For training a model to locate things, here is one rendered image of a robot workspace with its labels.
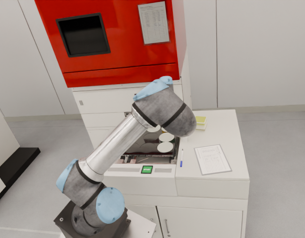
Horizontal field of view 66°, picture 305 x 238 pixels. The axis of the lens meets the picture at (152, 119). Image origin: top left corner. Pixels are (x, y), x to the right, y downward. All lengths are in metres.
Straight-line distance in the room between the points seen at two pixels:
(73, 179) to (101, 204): 0.13
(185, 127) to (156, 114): 0.11
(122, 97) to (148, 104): 0.96
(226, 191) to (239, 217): 0.21
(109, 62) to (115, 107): 0.37
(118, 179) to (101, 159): 0.47
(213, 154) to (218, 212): 0.31
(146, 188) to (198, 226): 0.40
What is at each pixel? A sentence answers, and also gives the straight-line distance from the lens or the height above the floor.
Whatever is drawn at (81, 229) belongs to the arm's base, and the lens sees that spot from 1.04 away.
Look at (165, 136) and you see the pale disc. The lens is 1.56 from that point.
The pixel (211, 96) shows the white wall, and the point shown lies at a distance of 3.31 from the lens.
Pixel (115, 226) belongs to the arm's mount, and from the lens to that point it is 1.15.
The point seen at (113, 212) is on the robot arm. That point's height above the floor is 1.15.
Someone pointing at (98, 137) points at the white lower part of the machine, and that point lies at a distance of 2.02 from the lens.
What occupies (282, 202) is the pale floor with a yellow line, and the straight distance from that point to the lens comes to 2.41.
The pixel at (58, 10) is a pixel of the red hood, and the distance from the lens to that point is 1.63.
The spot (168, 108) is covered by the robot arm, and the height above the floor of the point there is 1.45.
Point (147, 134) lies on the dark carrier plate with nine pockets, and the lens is 1.62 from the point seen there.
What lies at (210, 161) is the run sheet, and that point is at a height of 0.97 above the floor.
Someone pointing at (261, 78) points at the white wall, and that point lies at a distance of 3.28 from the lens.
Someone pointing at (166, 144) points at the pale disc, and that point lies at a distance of 1.49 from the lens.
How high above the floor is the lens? 1.83
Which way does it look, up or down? 32 degrees down
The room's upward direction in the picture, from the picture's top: 11 degrees counter-clockwise
